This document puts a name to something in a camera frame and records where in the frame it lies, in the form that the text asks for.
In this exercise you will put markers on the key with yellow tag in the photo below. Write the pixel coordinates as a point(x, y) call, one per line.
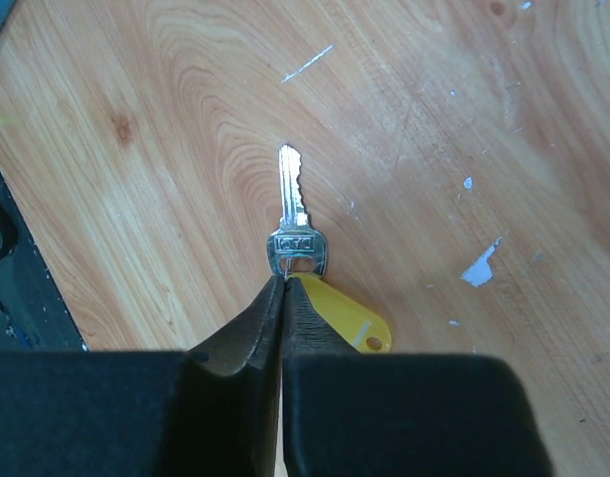
point(297, 249)

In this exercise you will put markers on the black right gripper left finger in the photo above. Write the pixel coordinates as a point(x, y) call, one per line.
point(208, 411)

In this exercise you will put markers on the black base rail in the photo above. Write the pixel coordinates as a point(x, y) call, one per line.
point(33, 313)

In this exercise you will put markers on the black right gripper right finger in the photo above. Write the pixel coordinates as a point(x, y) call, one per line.
point(351, 414)

